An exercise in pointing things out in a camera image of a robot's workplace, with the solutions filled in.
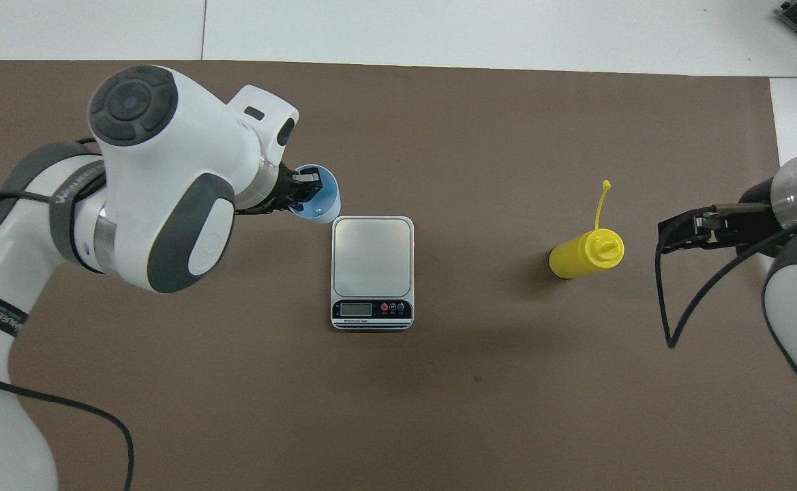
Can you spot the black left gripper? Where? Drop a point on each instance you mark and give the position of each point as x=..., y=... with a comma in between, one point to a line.
x=287, y=191

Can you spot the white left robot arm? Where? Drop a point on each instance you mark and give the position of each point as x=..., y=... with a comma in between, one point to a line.
x=159, y=204

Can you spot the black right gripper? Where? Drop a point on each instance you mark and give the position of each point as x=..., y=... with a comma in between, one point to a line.
x=746, y=228

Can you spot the brown paper table mat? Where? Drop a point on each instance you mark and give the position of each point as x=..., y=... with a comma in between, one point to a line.
x=439, y=409

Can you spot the silver digital kitchen scale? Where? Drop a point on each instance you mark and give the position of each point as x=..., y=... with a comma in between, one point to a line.
x=372, y=259

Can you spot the light blue plastic cup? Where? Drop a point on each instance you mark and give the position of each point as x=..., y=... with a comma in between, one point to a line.
x=328, y=204

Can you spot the yellow squeeze bottle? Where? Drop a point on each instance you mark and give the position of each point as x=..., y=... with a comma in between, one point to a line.
x=579, y=258

